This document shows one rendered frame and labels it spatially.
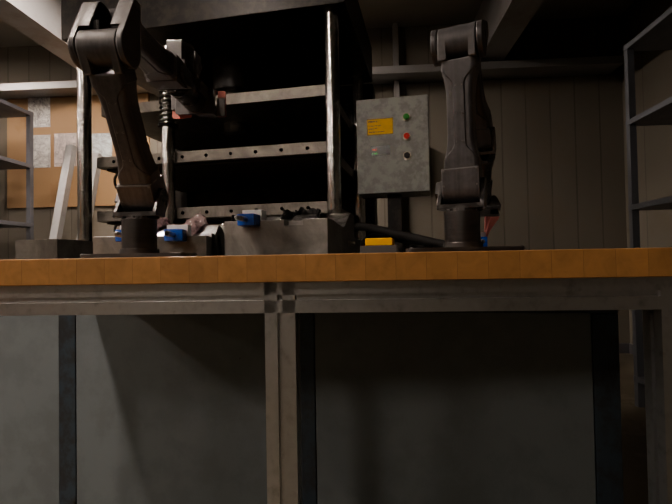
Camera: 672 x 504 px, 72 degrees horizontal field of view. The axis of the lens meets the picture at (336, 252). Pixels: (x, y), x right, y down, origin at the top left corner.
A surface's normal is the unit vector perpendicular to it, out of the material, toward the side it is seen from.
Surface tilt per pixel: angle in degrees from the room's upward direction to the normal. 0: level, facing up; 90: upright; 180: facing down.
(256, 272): 90
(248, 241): 90
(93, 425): 90
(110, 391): 90
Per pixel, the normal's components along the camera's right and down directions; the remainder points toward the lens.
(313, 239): -0.21, -0.02
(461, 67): -0.41, 0.04
